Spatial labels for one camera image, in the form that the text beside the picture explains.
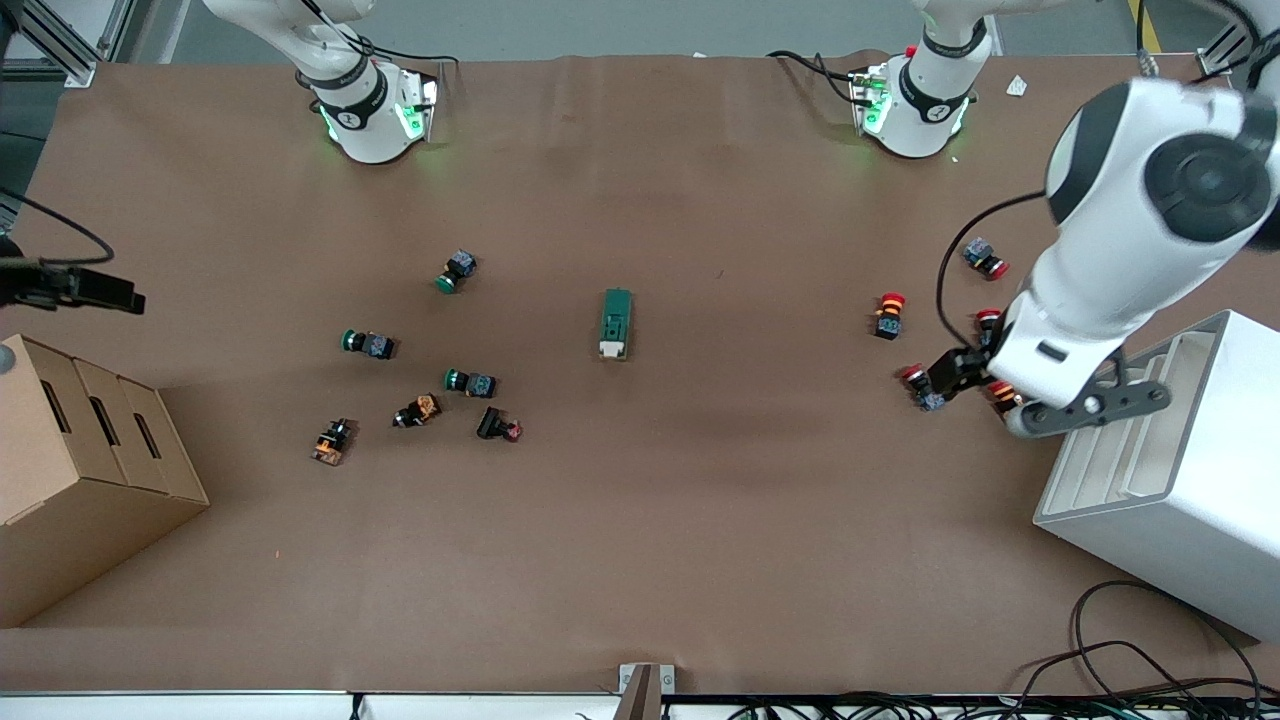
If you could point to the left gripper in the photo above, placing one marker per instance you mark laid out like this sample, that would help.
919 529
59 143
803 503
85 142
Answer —
967 366

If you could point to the green load switch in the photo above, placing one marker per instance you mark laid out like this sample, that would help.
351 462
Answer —
616 320

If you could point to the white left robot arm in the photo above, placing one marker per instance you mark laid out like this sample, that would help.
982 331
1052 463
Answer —
1150 200

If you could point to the red mushroom button orange block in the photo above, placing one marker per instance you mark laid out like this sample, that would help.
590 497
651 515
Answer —
889 315
1003 395

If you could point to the white stepped storage bin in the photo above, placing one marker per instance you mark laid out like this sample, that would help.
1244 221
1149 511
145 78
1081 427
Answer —
1180 500

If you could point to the red mushroom button blue block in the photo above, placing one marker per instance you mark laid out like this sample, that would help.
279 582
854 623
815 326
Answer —
912 376
988 320
985 257

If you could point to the brown cardboard box with slots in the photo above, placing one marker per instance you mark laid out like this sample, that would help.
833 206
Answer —
80 500

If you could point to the white paper scrap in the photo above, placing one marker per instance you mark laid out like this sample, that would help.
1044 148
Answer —
1017 86

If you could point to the green mushroom push button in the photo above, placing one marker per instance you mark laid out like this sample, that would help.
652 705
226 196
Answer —
458 268
375 345
478 384

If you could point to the brown table mat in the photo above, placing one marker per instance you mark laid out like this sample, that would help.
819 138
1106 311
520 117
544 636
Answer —
700 520

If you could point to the black square illuminated push button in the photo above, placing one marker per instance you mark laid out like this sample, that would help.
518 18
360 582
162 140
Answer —
490 424

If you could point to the aluminium frame profile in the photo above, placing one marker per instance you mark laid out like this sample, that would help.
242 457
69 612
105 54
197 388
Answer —
60 55
1215 60

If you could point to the black selector switch orange block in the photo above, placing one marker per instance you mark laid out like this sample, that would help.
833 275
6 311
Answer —
330 445

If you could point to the white table edge rail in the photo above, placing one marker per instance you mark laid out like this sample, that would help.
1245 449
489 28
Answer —
200 708

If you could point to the black knob switch orange block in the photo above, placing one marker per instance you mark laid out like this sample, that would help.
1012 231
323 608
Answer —
425 407

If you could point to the aluminium table bracket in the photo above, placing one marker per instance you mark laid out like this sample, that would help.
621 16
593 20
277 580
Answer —
645 690

